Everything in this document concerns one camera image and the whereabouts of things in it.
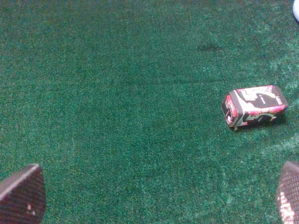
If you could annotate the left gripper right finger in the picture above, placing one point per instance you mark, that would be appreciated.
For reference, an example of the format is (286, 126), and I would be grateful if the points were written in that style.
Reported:
(287, 195)

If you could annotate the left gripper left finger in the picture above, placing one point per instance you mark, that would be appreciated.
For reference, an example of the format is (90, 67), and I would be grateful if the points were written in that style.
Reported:
(23, 196)

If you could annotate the green velvet table cloth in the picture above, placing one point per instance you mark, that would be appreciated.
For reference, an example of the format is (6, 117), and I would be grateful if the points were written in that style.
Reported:
(120, 101)

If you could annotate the black pink patterned box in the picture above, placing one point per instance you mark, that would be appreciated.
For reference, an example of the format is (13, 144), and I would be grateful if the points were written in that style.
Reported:
(253, 106)

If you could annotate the light blue bowl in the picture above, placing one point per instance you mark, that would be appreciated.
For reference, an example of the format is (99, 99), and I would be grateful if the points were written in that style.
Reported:
(295, 10)

